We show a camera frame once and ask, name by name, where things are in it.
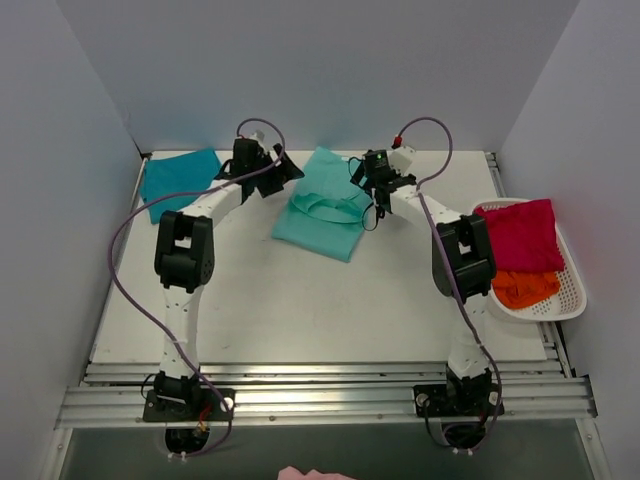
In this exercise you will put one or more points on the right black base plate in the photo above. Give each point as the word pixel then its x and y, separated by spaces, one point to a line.
pixel 444 400

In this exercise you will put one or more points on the magenta t-shirt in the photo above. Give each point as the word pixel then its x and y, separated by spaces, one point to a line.
pixel 523 236

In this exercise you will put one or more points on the mint green t-shirt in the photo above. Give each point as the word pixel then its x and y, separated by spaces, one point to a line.
pixel 324 213

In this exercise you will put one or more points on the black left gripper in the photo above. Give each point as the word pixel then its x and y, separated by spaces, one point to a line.
pixel 275 172

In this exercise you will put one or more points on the orange t-shirt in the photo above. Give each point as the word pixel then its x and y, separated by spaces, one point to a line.
pixel 518 290

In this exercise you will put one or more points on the aluminium rail frame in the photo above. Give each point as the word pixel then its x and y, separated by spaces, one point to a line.
pixel 301 338

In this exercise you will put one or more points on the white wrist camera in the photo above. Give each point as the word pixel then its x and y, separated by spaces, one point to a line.
pixel 257 136
pixel 401 156

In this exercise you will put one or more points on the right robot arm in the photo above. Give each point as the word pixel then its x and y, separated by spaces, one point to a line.
pixel 463 264

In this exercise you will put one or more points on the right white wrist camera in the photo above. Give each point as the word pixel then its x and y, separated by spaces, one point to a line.
pixel 401 156

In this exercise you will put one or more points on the pink cloth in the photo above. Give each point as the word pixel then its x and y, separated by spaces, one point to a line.
pixel 293 473

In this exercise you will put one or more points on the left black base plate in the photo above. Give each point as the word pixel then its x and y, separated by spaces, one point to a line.
pixel 205 406

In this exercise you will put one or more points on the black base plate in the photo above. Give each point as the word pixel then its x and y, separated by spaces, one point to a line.
pixel 444 400
pixel 205 406

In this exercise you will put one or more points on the folded teal t-shirt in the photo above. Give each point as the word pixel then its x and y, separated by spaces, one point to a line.
pixel 190 172

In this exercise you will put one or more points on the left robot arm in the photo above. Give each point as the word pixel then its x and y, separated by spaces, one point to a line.
pixel 185 258

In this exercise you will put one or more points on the white perforated plastic basket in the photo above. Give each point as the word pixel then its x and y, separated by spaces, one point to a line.
pixel 569 303

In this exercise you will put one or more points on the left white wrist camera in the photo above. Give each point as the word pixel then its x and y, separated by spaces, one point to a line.
pixel 257 136

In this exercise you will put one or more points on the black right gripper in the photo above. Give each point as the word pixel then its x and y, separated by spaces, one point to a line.
pixel 382 187

